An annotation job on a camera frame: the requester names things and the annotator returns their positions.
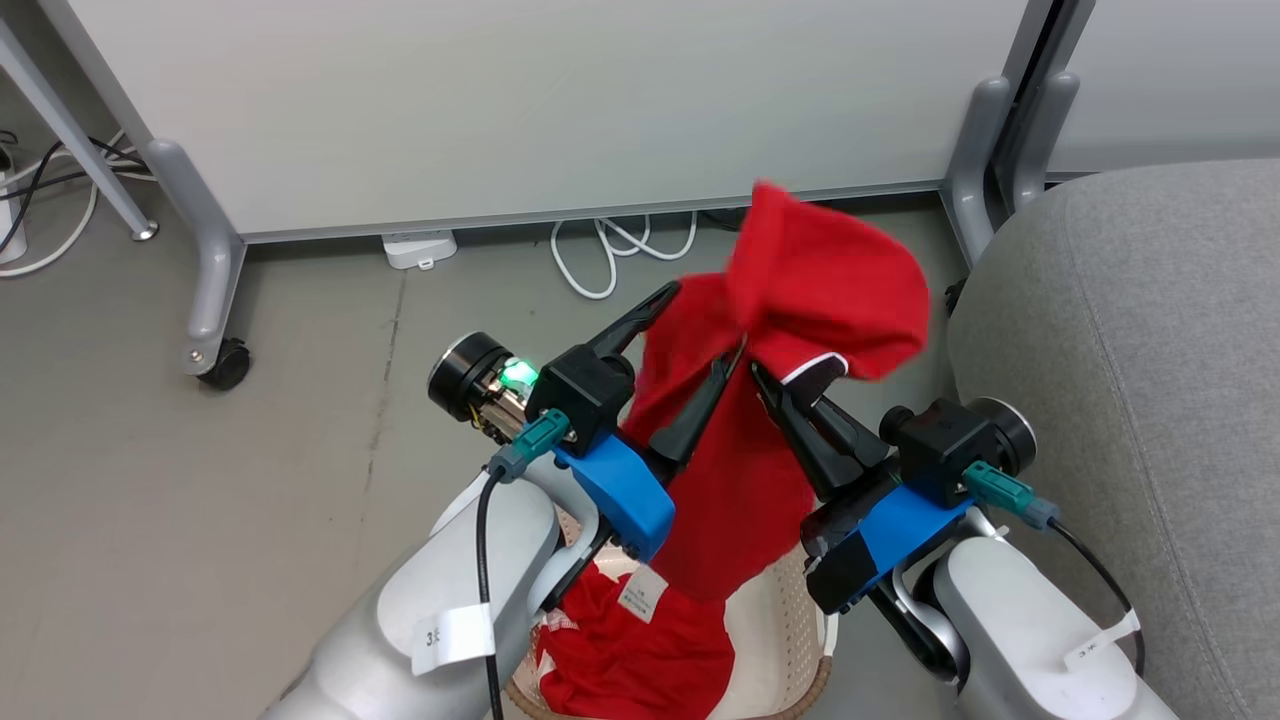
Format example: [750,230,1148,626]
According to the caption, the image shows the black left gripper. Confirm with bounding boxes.
[427,281,748,473]

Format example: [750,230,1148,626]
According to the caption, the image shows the grey metal table leg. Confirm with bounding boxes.
[0,14,160,244]

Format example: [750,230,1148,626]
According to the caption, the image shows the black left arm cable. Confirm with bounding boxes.
[477,407,572,720]

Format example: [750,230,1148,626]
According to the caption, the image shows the wide white partition panel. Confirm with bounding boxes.
[38,0,1034,247]

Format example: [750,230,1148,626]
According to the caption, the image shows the black caster wheel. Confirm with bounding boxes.
[196,337,253,393]

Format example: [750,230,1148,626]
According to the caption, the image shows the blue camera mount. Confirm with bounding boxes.
[857,481,977,594]
[552,433,678,564]

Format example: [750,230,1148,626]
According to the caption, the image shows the red fleece garment white trim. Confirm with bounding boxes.
[620,180,933,605]

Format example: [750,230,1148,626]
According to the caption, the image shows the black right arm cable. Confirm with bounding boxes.
[961,459,1149,682]

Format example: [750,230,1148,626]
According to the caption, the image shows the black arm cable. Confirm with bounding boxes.
[477,407,572,720]
[961,459,1149,682]

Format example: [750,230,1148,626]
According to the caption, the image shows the long white floor cable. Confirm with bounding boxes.
[0,127,157,279]

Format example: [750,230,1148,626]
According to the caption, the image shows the thin black floor cables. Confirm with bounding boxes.
[0,129,152,257]

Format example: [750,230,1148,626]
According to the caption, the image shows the cream perforated laundry basket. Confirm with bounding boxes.
[503,504,840,720]

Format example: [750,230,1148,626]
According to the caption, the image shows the red thin garment with tags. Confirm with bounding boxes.
[534,559,739,720]

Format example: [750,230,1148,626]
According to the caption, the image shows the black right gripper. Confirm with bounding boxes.
[750,362,907,617]

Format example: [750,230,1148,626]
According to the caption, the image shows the blue right camera mount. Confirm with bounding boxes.
[857,481,977,594]

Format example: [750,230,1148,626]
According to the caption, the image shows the grey fabric sofa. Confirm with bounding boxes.
[944,158,1280,720]

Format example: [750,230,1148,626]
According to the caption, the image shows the white power adapter box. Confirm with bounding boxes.
[0,169,29,267]

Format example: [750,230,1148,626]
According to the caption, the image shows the blue left camera mount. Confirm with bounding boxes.
[552,433,678,564]

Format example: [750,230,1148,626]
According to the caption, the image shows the coiled white cable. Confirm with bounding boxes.
[548,209,700,302]

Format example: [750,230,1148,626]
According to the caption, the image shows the white power strip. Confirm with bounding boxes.
[380,228,460,273]

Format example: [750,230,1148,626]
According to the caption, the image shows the grey partition foot with caster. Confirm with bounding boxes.
[144,137,249,377]

